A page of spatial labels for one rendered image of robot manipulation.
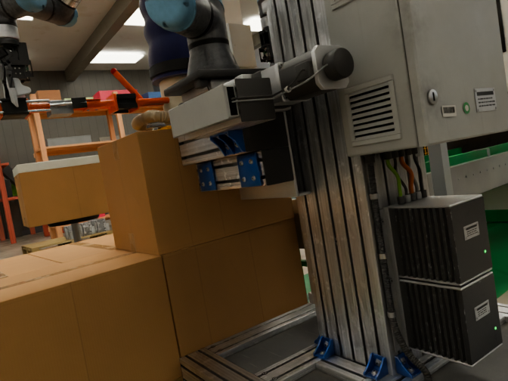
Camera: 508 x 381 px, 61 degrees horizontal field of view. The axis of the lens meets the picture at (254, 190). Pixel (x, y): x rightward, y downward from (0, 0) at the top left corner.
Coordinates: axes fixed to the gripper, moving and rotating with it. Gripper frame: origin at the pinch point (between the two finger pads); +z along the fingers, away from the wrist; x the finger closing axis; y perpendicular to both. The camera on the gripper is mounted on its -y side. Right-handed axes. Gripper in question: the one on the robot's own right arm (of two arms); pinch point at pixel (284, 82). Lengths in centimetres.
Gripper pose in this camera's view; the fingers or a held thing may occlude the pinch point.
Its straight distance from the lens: 171.3
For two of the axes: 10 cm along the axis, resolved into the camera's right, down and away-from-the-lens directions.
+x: 6.0, -0.5, -8.0
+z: 1.6, 9.8, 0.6
